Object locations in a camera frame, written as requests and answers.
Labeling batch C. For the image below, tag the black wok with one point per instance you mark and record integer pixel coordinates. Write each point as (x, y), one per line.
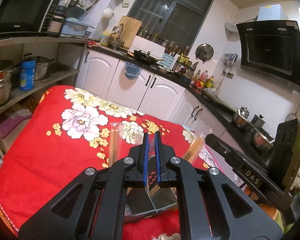
(146, 58)

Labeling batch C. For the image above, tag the red floral blanket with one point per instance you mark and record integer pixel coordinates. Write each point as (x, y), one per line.
(52, 150)

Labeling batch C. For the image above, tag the hanging kitchen tools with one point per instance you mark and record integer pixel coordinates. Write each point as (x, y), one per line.
(229, 59)

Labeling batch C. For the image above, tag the steel pot lid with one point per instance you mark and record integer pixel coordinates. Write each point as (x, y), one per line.
(204, 52)

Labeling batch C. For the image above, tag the pink plastic tray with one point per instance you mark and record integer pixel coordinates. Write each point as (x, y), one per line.
(11, 126)

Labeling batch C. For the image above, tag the black range hood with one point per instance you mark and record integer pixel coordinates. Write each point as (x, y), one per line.
(270, 47)

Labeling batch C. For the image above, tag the steel faucet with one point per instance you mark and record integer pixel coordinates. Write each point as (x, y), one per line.
(117, 33)

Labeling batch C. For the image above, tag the large steel stockpot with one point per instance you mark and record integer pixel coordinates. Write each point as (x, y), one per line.
(1, 82)

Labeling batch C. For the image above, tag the yellow detergent bottle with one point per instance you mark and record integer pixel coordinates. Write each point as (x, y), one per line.
(105, 38)

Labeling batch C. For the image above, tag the steel cooking pot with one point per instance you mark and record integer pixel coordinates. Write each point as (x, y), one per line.
(262, 140)
(242, 121)

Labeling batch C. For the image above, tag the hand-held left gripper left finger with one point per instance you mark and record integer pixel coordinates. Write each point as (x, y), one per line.
(145, 160)

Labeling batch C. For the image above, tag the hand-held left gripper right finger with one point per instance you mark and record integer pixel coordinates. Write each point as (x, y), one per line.
(158, 160)

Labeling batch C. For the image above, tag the white kitchen cabinets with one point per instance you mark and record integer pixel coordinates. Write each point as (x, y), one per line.
(130, 90)

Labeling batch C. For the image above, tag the silver exhaust duct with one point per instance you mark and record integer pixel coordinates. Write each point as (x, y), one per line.
(240, 25)

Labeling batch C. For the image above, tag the dark kitchen window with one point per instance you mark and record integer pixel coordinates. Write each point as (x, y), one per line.
(170, 12)

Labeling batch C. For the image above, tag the light blue dish rack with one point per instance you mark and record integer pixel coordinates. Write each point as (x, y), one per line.
(76, 27)

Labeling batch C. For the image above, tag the wooden shelf unit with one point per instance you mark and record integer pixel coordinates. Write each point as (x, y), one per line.
(60, 45)

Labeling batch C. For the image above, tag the small steel pot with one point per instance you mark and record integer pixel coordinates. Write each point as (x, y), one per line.
(43, 68)

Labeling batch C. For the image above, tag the blue knife block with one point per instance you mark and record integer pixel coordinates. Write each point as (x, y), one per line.
(170, 60)

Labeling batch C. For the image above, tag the row of sauce bottles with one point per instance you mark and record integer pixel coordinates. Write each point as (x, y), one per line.
(202, 80)

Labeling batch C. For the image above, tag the blue canister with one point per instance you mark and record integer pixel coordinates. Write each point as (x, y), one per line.
(27, 76)

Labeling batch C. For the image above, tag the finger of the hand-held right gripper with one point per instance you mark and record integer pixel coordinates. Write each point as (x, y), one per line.
(222, 150)

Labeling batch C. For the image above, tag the pile of chopsticks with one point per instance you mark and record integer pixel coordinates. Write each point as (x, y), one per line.
(113, 145)

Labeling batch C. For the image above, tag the row of glass jars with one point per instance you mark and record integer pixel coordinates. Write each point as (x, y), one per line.
(150, 36)

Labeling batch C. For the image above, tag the wooden cutting board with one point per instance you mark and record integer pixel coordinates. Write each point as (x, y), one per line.
(130, 30)

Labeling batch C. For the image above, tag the grey perforated utensil holder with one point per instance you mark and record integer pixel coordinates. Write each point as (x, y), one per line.
(162, 202)

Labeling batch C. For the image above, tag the black microwave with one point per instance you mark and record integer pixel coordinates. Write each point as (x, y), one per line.
(20, 10)

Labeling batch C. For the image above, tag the blue plastic bag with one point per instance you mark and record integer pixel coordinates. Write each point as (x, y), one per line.
(132, 70)

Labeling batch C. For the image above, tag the red cloth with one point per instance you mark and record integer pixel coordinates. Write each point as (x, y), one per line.
(93, 44)

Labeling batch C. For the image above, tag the wall power outlet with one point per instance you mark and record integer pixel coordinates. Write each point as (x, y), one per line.
(230, 75)

